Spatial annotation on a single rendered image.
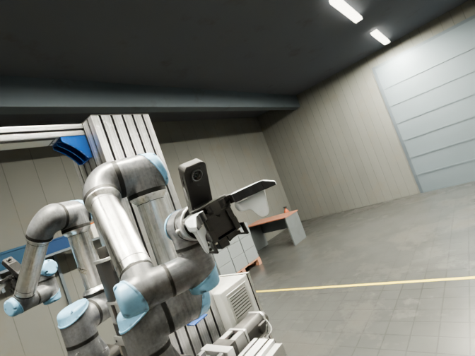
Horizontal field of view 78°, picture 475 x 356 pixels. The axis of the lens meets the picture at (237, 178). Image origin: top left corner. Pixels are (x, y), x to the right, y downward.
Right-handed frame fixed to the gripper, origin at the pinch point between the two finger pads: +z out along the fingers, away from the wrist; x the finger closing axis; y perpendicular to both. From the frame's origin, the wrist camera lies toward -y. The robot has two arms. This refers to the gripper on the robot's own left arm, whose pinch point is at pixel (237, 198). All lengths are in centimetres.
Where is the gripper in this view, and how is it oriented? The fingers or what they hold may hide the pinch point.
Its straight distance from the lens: 43.3
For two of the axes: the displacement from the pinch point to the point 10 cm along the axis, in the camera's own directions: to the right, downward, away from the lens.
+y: 4.5, 8.9, 0.3
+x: -7.7, 4.0, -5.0
